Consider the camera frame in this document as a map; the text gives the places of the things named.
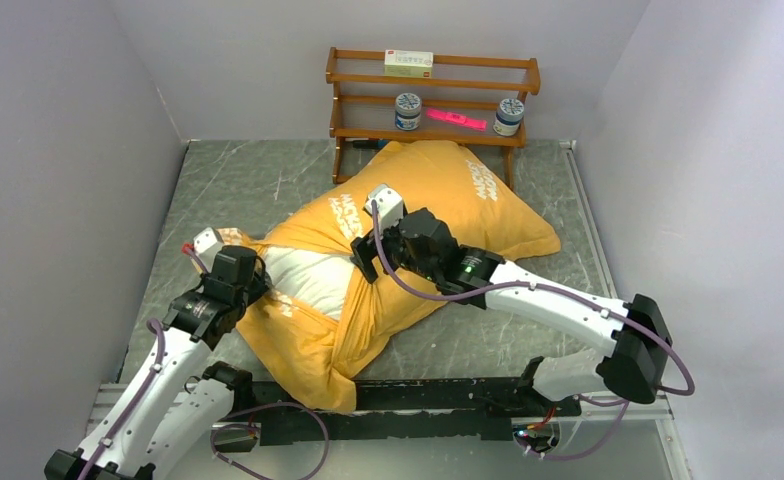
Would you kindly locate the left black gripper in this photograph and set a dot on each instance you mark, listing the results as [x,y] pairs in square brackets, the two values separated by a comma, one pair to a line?
[257,287]

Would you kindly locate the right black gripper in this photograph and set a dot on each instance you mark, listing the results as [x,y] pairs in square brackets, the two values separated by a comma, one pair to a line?
[364,253]

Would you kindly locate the white pillow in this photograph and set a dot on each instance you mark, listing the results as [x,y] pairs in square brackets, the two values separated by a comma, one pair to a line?
[319,281]

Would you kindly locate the orange Mickey Mouse pillowcase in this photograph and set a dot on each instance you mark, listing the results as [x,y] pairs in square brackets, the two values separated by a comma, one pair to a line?
[316,359]

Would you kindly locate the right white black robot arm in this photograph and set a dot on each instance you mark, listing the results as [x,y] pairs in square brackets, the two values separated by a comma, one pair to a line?
[627,344]

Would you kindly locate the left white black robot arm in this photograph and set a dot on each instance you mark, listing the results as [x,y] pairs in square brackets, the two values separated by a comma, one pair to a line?
[145,433]

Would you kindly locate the black blue marker pen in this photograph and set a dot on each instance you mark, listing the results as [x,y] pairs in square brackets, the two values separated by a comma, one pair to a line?
[369,144]

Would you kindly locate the left blue white jar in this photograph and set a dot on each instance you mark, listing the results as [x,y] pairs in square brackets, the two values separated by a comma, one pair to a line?
[408,107]

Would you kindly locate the blue white jar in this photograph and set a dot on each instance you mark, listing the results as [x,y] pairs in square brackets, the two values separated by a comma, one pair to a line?
[508,116]
[408,107]

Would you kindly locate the pink plastic strip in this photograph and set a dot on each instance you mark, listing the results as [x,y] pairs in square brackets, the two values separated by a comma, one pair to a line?
[457,119]

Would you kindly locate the wooden three-tier shelf rack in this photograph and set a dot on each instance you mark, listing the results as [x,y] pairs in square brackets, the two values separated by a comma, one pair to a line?
[363,101]

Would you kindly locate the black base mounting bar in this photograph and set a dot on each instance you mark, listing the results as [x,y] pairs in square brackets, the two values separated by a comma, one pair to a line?
[489,408]

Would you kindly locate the white green cardboard box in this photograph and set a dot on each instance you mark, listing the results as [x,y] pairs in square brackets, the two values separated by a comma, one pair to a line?
[408,64]

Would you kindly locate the right blue white jar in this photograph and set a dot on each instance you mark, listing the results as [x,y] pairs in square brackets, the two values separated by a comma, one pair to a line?
[508,116]

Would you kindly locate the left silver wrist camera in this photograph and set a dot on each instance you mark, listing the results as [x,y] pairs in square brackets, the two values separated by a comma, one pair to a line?
[205,245]

